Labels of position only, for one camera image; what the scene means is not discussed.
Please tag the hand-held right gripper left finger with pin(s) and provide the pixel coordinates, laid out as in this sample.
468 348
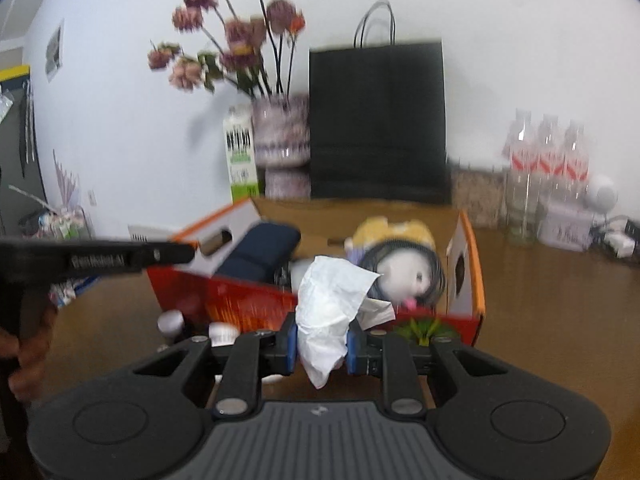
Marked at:
289 355

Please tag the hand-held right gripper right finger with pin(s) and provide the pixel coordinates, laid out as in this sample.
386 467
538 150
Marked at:
353 355

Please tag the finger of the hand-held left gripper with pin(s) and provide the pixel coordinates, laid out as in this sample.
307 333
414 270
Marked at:
167 254

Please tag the white tissue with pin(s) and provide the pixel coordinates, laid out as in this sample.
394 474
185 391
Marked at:
325 310

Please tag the red cardboard box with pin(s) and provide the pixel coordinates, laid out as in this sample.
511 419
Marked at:
240 305

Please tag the small white bottle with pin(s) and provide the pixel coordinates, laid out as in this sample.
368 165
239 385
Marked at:
170 324

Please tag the navy blue fabric case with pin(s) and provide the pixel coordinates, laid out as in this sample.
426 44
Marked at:
260 255

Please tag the purple burlap pouch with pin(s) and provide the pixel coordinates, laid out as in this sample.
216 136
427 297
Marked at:
356 254

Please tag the wooden desktop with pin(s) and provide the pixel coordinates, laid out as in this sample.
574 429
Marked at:
550 335

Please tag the person's left hand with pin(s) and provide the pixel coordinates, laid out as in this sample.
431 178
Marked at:
32 360

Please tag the white cardboard box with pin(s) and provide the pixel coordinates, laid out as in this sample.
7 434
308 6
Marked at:
147 233

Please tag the white and green milk carton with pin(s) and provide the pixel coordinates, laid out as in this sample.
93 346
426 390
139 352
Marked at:
241 160

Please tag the yellow and white plush toy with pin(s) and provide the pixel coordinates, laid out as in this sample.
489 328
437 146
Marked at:
390 232

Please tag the purple marbled vase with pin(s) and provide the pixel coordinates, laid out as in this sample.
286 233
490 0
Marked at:
280 130

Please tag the clear container of seeds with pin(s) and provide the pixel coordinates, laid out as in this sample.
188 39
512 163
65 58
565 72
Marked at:
477 195

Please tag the clear glass jar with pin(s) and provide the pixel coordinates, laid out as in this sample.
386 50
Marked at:
522 210

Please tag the dried pink flowers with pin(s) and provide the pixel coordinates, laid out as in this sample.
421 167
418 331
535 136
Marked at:
240 35

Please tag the black paper bag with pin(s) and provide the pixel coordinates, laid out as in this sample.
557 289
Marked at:
375 125

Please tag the white floral tin box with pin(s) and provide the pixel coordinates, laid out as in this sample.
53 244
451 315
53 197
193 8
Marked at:
567 227

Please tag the red label water bottle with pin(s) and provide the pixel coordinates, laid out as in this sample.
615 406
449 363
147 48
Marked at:
548 150
520 145
575 160

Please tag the white charger plug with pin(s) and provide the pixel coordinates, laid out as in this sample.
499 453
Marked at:
619 246

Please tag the white round speaker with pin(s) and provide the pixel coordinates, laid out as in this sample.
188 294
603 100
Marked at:
600 194

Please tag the wall poster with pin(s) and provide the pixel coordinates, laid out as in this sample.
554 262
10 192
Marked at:
54 52

